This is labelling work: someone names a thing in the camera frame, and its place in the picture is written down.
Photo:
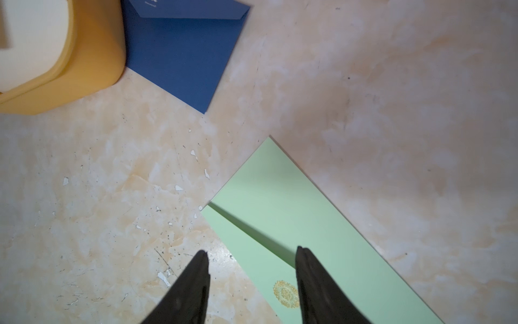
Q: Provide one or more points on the mint green envelope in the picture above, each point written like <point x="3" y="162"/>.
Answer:
<point x="269" y="208"/>

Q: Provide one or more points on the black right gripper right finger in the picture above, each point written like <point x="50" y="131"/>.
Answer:
<point x="321" y="299"/>

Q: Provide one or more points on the white envelope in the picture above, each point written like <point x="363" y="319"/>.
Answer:
<point x="33" y="35"/>

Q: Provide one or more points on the yellow plastic storage box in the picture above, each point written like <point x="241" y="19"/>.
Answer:
<point x="93" y="58"/>

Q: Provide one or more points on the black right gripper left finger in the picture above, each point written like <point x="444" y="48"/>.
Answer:
<point x="187" y="299"/>

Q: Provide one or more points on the navy blue envelope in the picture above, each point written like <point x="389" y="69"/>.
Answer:
<point x="183" y="47"/>

